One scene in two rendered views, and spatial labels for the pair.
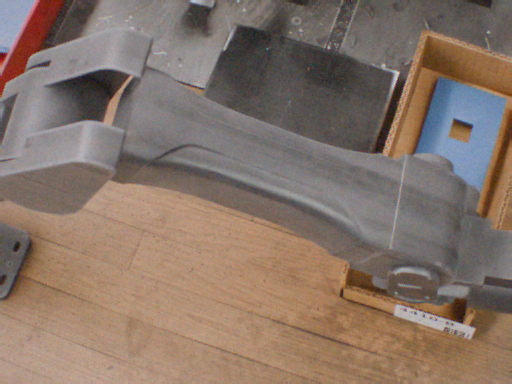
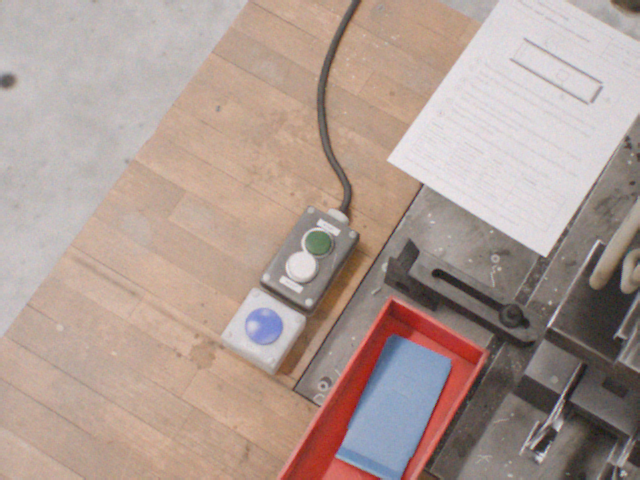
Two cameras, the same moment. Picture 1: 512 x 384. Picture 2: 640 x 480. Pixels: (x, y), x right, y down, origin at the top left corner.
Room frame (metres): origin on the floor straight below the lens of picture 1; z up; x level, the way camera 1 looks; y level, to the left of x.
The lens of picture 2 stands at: (0.31, 0.31, 2.29)
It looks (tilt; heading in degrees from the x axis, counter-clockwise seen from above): 69 degrees down; 1
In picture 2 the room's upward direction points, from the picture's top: 4 degrees clockwise
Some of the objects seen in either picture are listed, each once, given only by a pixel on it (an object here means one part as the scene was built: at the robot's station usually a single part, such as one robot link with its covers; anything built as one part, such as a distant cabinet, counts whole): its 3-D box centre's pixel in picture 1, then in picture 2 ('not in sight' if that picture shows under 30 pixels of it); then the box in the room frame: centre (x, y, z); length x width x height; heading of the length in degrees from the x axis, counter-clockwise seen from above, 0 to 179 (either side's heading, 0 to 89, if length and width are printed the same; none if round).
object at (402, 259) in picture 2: not in sight; (418, 273); (0.78, 0.21, 0.95); 0.06 x 0.03 x 0.09; 63
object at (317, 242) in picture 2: not in sight; (317, 244); (0.81, 0.32, 0.93); 0.03 x 0.03 x 0.02
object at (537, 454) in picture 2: not in sight; (546, 429); (0.61, 0.08, 0.98); 0.07 x 0.02 x 0.01; 153
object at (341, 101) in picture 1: (289, 119); not in sight; (0.45, -0.04, 0.91); 0.17 x 0.16 x 0.02; 63
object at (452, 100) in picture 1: (454, 152); not in sight; (0.38, -0.19, 0.93); 0.15 x 0.07 x 0.03; 153
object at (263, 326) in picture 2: not in sight; (263, 327); (0.71, 0.37, 0.93); 0.04 x 0.04 x 0.02
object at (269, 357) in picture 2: not in sight; (263, 334); (0.71, 0.37, 0.90); 0.07 x 0.07 x 0.06; 63
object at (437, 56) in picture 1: (449, 183); not in sight; (0.35, -0.18, 0.93); 0.25 x 0.13 x 0.08; 153
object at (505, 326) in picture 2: not in sight; (474, 303); (0.75, 0.15, 0.95); 0.15 x 0.03 x 0.10; 63
